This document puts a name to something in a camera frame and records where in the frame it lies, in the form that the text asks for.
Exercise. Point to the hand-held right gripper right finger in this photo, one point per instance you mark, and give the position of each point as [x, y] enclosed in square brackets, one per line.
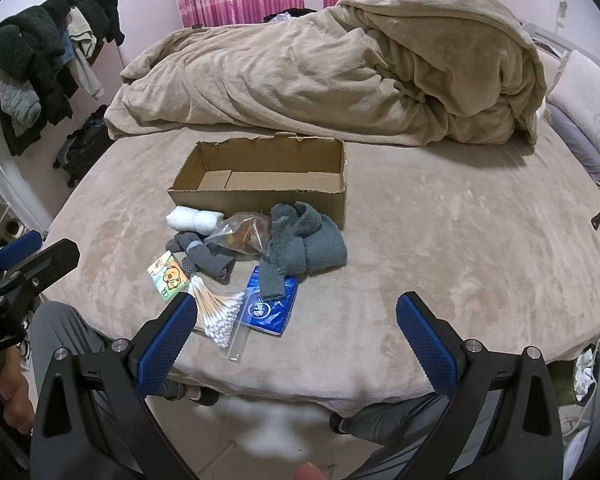
[427, 340]

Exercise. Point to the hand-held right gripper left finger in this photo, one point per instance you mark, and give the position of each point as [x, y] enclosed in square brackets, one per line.
[165, 340]

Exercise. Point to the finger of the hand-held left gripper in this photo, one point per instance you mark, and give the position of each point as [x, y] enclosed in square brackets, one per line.
[17, 248]
[55, 256]

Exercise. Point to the bag of cotton swabs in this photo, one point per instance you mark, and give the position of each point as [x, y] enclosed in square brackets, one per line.
[215, 310]

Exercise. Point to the green cartoon tissue pack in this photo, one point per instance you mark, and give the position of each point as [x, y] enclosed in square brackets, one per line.
[170, 275]

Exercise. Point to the grey grip socks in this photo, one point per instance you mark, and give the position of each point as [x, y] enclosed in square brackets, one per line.
[202, 260]

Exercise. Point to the blue tissue pack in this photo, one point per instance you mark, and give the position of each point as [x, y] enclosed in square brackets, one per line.
[275, 315]

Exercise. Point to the white socks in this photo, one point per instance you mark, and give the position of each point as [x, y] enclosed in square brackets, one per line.
[192, 220]

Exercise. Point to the clear plastic snack bag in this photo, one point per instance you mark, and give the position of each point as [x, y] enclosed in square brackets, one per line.
[240, 235]

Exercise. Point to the grey knitted cloth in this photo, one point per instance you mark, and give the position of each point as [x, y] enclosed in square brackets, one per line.
[310, 245]

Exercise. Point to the cardboard box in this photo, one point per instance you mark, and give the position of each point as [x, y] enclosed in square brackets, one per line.
[260, 205]

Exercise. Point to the person's left hand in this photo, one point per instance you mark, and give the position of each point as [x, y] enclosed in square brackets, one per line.
[17, 395]

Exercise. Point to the person's right hand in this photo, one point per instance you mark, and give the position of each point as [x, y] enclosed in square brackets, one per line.
[310, 471]

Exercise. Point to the white shelf unit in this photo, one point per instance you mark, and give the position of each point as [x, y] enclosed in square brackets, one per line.
[5, 195]

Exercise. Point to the person's left shoe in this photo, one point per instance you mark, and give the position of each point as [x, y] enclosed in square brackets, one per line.
[205, 396]

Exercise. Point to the person's shoe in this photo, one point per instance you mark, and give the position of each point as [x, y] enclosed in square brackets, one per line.
[337, 425]
[205, 396]

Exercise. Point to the person's right leg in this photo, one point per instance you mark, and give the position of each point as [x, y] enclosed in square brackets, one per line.
[390, 420]

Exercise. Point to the black backpack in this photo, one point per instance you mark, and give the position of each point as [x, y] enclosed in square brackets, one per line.
[85, 150]

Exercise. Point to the person's right shoe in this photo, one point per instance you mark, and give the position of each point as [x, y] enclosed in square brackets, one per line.
[337, 425]

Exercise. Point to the grey knitted sweater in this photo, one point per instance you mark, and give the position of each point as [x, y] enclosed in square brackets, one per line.
[20, 105]

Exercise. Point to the crumpled white cloth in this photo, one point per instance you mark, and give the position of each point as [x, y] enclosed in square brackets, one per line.
[585, 375]

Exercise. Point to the pile of dark clothes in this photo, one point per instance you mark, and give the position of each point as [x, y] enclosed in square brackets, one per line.
[30, 50]

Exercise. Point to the beige garment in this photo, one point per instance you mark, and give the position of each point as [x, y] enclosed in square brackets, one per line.
[85, 55]

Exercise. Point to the grey pillow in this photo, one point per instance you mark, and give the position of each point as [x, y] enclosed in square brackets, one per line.
[577, 145]

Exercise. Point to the black hanging garment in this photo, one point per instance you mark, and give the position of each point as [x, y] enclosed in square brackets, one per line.
[102, 10]

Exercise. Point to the tan fleece duvet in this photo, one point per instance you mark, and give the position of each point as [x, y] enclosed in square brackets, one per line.
[305, 75]

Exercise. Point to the white floral pillow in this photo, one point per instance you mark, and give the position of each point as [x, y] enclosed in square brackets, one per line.
[587, 90]

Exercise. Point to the grey bed headboard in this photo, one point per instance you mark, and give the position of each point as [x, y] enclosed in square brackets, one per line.
[555, 40]

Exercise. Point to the dark bag behind duvet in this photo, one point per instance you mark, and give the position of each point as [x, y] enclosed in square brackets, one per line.
[292, 14]

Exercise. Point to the wall socket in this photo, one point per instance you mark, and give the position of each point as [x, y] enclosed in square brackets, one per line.
[562, 10]

